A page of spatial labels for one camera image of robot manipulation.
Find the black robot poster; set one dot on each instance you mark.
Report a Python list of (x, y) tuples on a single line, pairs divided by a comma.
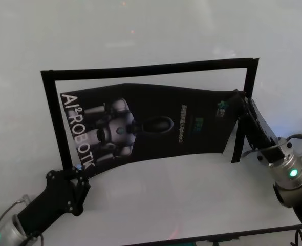
[(153, 123)]

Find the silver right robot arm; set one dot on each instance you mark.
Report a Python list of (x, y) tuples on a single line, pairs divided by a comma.
[(291, 179)]

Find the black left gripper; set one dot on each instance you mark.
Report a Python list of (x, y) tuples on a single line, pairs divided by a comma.
[(59, 197)]

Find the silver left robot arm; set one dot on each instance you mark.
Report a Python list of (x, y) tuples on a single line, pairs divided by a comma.
[(15, 233)]

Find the long black tape strip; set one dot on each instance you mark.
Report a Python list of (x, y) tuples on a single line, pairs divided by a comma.
[(151, 68)]

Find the short black tape strip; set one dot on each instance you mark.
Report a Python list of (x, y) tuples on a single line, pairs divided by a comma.
[(57, 120), (243, 123)]

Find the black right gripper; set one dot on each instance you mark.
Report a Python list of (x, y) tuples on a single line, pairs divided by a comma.
[(261, 128)]

